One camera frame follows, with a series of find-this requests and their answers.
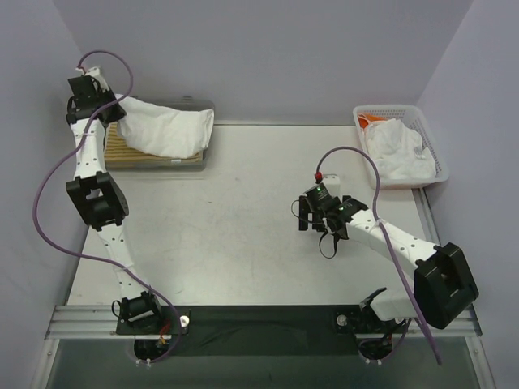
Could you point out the white plastic basket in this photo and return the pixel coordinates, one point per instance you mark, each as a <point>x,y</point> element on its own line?
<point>413,118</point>

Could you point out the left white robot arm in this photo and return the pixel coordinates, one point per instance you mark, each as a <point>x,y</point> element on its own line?
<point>99,200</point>

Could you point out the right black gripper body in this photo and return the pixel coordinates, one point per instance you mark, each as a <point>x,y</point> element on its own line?
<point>304,213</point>

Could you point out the orange cloth in basket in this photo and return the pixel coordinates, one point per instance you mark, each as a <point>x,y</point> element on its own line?
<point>365,119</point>

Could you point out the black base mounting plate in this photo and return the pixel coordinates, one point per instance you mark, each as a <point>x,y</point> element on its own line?
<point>340,319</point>

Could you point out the clear grey plastic container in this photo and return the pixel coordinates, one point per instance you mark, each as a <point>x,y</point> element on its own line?
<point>185,103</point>

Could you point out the plain white towel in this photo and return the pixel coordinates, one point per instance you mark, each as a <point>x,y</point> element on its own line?
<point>165,132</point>

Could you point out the white towel in basket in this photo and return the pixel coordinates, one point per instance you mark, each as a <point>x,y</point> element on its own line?
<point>398,151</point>

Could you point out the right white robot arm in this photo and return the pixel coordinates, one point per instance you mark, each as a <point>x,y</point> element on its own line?
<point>437,283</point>

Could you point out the yellow white striped towel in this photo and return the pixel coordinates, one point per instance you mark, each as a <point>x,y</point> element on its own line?
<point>118,155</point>

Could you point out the aluminium frame rail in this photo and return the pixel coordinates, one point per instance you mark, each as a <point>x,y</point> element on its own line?
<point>252,268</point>

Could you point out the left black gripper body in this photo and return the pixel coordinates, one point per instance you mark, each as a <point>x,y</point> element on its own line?
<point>79,87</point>

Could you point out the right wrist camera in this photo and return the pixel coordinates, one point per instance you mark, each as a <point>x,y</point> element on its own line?
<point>324,196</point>

